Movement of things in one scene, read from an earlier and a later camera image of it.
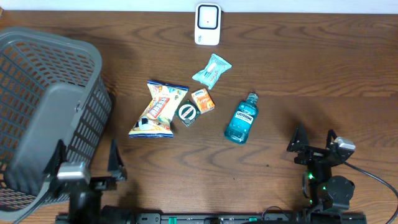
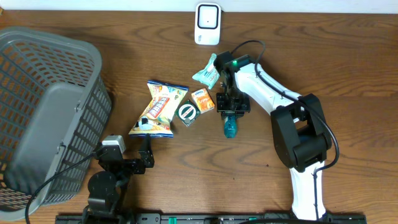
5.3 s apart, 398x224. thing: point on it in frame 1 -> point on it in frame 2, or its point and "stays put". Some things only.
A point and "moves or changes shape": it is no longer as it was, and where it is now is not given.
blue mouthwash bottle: x=244 y=119 moves or changes shape
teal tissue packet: x=216 y=66 stays put
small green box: x=187 y=112 stays put
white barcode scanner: x=208 y=24 stays put
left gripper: x=114 y=167 -> x=147 y=158
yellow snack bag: x=156 y=122 stays put
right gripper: x=312 y=154 -> x=224 y=111
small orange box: x=203 y=100 stays put
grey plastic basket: x=52 y=89 stays put
